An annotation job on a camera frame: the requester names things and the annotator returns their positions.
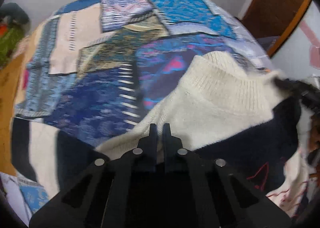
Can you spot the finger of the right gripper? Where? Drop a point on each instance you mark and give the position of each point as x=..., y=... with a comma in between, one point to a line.
x=306, y=93

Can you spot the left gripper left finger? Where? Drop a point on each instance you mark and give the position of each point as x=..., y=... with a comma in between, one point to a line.
x=100, y=191

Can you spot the wooden lap desk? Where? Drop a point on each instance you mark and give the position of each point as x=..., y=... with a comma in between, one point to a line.
x=10, y=77

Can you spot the blue patchwork bedspread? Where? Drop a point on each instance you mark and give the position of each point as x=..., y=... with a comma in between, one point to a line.
x=95, y=68

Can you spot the black and white striped sweater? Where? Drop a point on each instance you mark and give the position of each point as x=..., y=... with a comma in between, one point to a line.
x=213, y=105

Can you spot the brown wooden door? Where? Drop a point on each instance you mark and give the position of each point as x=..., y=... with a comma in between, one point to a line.
x=274, y=18

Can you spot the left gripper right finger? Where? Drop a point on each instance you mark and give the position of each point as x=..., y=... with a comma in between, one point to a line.
x=210, y=193

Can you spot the white wardrobe sliding door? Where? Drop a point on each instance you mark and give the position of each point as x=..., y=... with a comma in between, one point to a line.
x=298, y=57

